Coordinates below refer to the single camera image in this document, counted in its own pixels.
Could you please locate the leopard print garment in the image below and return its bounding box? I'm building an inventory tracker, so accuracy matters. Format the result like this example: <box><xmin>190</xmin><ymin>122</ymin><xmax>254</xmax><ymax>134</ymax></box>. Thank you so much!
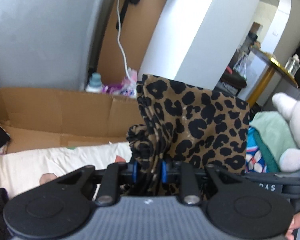
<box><xmin>125</xmin><ymin>74</ymin><xmax>249</xmax><ymax>196</ymax></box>

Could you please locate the right hand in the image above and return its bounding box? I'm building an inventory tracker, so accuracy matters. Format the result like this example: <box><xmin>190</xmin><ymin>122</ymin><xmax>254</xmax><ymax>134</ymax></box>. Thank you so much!
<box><xmin>286</xmin><ymin>212</ymin><xmax>300</xmax><ymax>240</ymax></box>

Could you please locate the dark green garment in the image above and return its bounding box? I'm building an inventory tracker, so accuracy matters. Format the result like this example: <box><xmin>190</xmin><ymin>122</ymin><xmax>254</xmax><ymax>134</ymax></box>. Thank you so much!
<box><xmin>253</xmin><ymin>129</ymin><xmax>280</xmax><ymax>173</ymax></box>

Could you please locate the blue patterned garment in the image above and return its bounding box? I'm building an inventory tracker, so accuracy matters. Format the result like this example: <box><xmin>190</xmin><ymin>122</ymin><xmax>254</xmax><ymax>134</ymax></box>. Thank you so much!
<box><xmin>245</xmin><ymin>127</ymin><xmax>267</xmax><ymax>173</ymax></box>

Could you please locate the mint green folded garment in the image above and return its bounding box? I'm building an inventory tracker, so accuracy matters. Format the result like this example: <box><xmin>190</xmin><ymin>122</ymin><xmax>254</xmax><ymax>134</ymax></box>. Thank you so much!
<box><xmin>250</xmin><ymin>111</ymin><xmax>296</xmax><ymax>166</ymax></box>

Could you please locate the white plush toy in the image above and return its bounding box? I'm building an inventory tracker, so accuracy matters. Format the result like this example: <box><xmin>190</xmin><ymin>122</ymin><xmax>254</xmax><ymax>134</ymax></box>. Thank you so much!
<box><xmin>272</xmin><ymin>93</ymin><xmax>300</xmax><ymax>172</ymax></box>

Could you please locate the purple white refill pouch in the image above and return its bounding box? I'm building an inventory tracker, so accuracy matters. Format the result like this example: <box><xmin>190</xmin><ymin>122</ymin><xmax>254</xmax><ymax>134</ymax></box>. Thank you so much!
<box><xmin>102</xmin><ymin>68</ymin><xmax>138</xmax><ymax>98</ymax></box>

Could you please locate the white detergent bottle blue cap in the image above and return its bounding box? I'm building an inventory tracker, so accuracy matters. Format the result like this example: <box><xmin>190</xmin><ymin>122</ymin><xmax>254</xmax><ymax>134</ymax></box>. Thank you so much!
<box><xmin>85</xmin><ymin>73</ymin><xmax>103</xmax><ymax>93</ymax></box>

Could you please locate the brown cardboard sheet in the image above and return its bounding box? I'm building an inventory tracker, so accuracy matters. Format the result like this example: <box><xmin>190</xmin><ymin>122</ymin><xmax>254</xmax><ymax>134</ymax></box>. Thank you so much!
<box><xmin>0</xmin><ymin>0</ymin><xmax>178</xmax><ymax>154</ymax></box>

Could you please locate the glass jar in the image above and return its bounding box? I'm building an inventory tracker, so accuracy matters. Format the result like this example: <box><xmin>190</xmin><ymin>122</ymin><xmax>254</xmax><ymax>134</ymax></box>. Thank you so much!
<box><xmin>285</xmin><ymin>54</ymin><xmax>300</xmax><ymax>76</ymax></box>

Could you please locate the round gold edged side table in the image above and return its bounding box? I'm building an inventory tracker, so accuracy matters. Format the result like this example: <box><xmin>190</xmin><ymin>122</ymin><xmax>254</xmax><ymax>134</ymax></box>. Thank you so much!
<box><xmin>247</xmin><ymin>47</ymin><xmax>299</xmax><ymax>108</ymax></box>

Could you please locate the white charging cable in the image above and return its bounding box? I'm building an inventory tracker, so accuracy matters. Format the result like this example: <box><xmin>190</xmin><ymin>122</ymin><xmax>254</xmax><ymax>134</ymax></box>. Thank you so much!
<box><xmin>116</xmin><ymin>0</ymin><xmax>132</xmax><ymax>81</ymax></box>

